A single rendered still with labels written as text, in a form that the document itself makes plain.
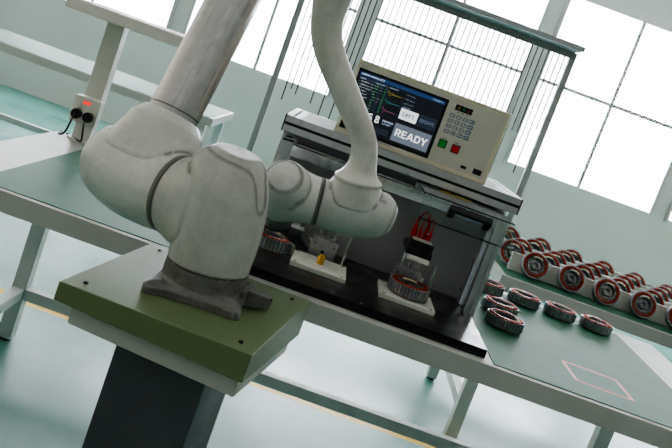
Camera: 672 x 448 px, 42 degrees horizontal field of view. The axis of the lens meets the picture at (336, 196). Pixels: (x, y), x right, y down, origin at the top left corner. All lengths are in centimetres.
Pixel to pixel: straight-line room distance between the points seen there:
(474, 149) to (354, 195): 69
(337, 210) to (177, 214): 38
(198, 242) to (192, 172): 12
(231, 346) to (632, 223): 792
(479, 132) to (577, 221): 667
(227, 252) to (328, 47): 47
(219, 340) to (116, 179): 38
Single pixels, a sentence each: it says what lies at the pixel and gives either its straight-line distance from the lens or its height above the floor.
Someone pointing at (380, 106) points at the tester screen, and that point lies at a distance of 237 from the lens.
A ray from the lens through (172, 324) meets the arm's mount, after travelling 147.
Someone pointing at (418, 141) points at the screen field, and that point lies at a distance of 238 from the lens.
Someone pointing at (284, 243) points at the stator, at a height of 84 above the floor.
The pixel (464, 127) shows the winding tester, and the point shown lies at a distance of 239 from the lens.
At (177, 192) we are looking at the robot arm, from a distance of 156.
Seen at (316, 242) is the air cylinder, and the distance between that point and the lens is 241.
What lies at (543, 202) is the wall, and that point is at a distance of 893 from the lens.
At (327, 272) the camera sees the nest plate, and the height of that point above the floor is 78.
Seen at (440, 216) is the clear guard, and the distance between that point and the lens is 214.
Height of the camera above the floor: 127
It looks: 8 degrees down
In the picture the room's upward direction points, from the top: 20 degrees clockwise
